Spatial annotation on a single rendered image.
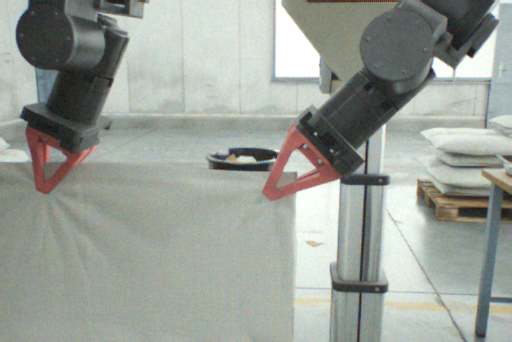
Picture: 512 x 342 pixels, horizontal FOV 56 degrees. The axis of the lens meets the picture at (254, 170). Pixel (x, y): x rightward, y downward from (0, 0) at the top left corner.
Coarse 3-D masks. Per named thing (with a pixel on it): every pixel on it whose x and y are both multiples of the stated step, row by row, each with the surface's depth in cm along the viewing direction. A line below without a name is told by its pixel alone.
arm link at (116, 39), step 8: (104, 16) 50; (104, 24) 49; (112, 24) 52; (104, 32) 48; (112, 32) 49; (120, 32) 51; (112, 40) 50; (120, 40) 50; (128, 40) 52; (112, 48) 50; (120, 48) 51; (104, 56) 50; (112, 56) 51; (120, 56) 52; (104, 64) 50; (112, 64) 51; (88, 72) 51; (96, 72) 50; (104, 72) 51; (112, 72) 52; (88, 80) 51
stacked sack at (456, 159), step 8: (432, 152) 411; (440, 152) 391; (448, 152) 381; (448, 160) 370; (456, 160) 366; (464, 160) 365; (472, 160) 365; (480, 160) 365; (488, 160) 364; (496, 160) 364
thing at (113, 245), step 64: (0, 192) 56; (64, 192) 56; (128, 192) 54; (192, 192) 52; (256, 192) 51; (0, 256) 58; (64, 256) 58; (128, 256) 56; (192, 256) 54; (256, 256) 52; (0, 320) 60; (64, 320) 60; (128, 320) 58; (192, 320) 55; (256, 320) 54
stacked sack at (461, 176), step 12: (432, 168) 388; (444, 168) 376; (456, 168) 373; (468, 168) 370; (480, 168) 368; (492, 168) 371; (444, 180) 357; (456, 180) 356; (468, 180) 355; (480, 180) 354
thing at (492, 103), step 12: (504, 12) 776; (504, 24) 780; (504, 36) 784; (504, 48) 788; (492, 60) 797; (504, 60) 792; (492, 72) 797; (504, 72) 796; (492, 84) 801; (504, 84) 800; (492, 96) 805; (504, 96) 804; (492, 108) 810; (504, 108) 809; (504, 132) 817
